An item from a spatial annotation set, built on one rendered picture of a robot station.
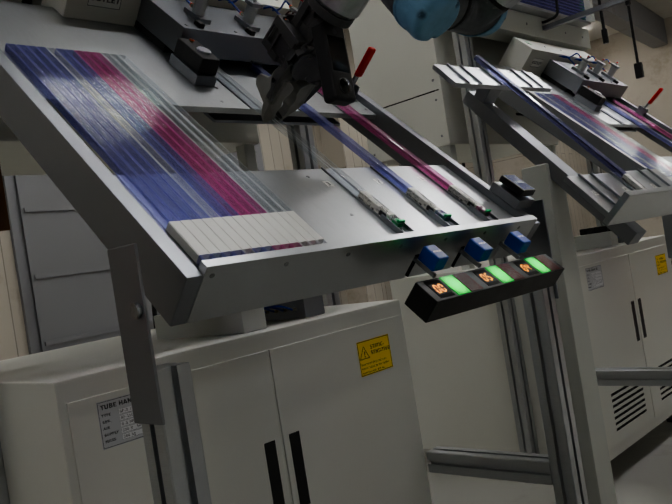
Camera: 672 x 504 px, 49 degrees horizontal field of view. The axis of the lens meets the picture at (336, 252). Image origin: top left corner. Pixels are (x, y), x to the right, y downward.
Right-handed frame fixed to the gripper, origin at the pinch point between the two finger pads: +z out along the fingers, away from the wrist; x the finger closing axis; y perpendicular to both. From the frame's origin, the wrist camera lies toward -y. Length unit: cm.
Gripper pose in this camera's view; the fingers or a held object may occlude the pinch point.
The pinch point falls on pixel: (274, 118)
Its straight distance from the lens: 117.3
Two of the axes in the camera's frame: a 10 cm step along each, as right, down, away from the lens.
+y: -5.1, -7.7, 3.8
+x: -6.8, 1.0, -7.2
